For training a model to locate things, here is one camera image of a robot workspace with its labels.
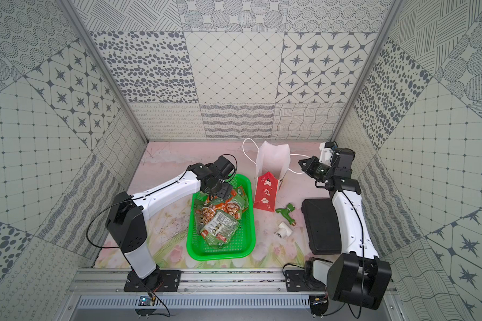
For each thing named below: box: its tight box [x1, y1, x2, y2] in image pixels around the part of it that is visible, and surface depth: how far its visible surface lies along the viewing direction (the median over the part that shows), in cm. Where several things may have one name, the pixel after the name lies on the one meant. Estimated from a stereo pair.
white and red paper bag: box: [253, 140, 291, 212], surface depth 88 cm
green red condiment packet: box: [224, 185, 250, 221], surface depth 89 cm
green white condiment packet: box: [199, 209, 239, 249], surface depth 85 cm
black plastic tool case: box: [301, 198, 342, 255], surface depth 85 cm
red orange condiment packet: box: [195, 195, 222, 227], surface depth 88 cm
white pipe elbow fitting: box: [276, 221, 293, 239], surface depth 86 cm
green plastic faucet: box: [275, 203, 297, 227], surface depth 92 cm
